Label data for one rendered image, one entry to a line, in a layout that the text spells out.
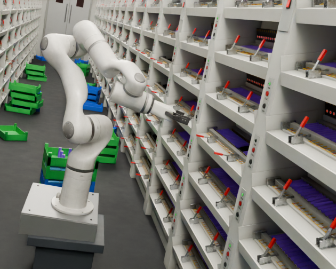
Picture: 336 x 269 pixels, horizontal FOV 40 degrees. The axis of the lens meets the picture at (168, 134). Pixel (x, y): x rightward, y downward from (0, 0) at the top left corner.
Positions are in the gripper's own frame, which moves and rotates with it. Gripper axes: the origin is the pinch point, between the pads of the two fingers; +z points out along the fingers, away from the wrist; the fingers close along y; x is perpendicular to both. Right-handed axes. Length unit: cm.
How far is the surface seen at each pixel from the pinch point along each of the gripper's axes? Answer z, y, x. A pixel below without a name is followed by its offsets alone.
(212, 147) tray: 19.7, -6.9, -8.4
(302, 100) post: 23, 40, 25
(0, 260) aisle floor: -46, -31, -100
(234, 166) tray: 20.3, 19.2, -8.1
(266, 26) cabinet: 27, -24, 50
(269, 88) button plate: 12.0, 35.1, 24.2
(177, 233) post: 31, -30, -61
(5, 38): -102, -310, -29
